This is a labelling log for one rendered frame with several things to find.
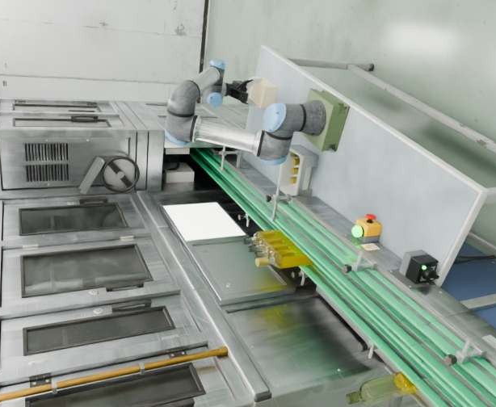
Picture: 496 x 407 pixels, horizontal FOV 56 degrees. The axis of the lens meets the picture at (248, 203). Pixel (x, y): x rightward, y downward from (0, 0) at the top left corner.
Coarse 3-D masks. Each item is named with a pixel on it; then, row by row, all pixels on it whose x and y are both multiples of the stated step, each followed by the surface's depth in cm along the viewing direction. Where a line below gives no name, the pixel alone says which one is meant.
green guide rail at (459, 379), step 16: (288, 224) 208; (304, 240) 195; (320, 256) 184; (336, 272) 174; (352, 272) 175; (352, 288) 165; (368, 288) 166; (368, 304) 157; (384, 304) 158; (384, 320) 150; (400, 320) 151; (400, 336) 143; (416, 336) 145; (416, 352) 138; (432, 352) 138; (432, 368) 133; (448, 368) 133; (464, 384) 127; (480, 384) 128; (480, 400) 122
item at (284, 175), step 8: (296, 152) 215; (288, 160) 228; (280, 168) 229; (288, 168) 230; (280, 176) 230; (288, 176) 232; (296, 176) 229; (280, 184) 232; (288, 184) 233; (296, 184) 216; (288, 192) 225; (296, 192) 218
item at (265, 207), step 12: (204, 156) 288; (216, 168) 271; (228, 168) 273; (240, 180) 257; (252, 192) 243; (264, 204) 231; (276, 216) 219; (384, 324) 151; (396, 336) 146; (408, 348) 142; (420, 360) 137; (432, 372) 133; (444, 384) 129; (456, 396) 126
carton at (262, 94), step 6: (264, 78) 254; (258, 84) 248; (264, 84) 245; (270, 84) 247; (252, 90) 255; (258, 90) 249; (264, 90) 243; (270, 90) 244; (276, 90) 246; (252, 96) 255; (258, 96) 249; (264, 96) 244; (270, 96) 246; (258, 102) 250; (264, 102) 246; (270, 102) 248; (264, 108) 248
